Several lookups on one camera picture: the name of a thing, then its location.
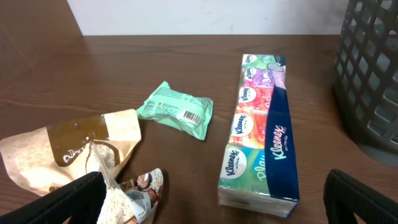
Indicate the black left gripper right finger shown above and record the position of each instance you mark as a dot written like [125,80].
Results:
[346,198]

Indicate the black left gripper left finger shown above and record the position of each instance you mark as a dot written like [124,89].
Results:
[78,202]

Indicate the beige brown snack pouch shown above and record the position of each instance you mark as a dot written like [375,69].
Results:
[51,157]

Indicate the Kleenex tissue multipack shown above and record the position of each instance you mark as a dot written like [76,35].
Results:
[259,170]

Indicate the grey plastic basket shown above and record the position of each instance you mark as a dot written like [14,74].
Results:
[365,88]

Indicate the mint green wrapped packet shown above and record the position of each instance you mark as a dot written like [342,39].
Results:
[181,111]

